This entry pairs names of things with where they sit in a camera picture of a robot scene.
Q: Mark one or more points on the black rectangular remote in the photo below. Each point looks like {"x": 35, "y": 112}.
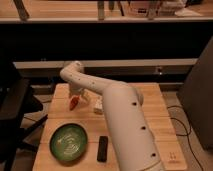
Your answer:
{"x": 102, "y": 149}

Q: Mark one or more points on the black chair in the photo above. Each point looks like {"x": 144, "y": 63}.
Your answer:
{"x": 16, "y": 99}

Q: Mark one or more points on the red orange pepper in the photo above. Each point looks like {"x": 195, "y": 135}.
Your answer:
{"x": 73, "y": 102}

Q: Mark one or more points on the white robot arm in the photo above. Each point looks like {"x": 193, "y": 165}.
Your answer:
{"x": 132, "y": 139}

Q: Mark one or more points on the green round plate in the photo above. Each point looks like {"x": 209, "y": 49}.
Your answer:
{"x": 68, "y": 143}

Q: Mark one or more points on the white plastic bottle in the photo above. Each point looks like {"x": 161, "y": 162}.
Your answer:
{"x": 98, "y": 106}

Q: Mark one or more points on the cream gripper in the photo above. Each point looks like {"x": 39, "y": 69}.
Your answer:
{"x": 75, "y": 90}

